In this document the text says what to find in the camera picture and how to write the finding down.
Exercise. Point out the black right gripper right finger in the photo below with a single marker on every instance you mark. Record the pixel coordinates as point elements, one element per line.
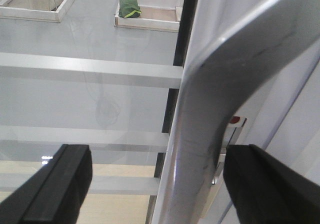
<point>265,191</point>

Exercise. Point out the grey metal door handle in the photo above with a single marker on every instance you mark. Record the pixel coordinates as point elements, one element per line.
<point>217,83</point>

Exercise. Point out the green bag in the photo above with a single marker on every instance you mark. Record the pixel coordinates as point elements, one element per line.
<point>129,9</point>

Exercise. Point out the white wooden base frame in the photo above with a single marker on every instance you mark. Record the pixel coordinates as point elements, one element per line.
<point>156,15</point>

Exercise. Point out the white framed sliding glass door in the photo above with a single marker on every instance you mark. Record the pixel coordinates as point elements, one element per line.
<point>85,81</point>

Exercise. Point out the silver door lock plate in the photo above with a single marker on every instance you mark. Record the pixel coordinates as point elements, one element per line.
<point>230,137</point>

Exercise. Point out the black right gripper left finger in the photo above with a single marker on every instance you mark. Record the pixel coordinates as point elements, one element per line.
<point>55,193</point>

